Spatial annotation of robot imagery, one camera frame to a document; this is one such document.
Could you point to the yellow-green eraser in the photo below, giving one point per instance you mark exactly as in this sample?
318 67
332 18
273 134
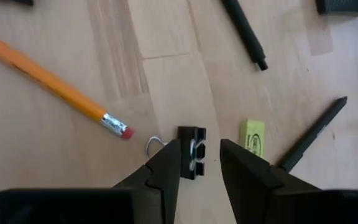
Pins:
252 133

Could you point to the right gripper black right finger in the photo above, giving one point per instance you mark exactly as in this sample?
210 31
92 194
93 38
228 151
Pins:
244 180

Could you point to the orange pencil with eraser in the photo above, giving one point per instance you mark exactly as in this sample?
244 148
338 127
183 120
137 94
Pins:
42 76

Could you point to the black pen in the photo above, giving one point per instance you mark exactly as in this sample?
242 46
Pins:
314 132
244 31

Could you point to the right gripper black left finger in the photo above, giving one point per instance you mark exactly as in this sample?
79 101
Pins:
160 186

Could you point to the black binder clip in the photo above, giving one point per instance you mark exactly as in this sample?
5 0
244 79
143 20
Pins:
185 132

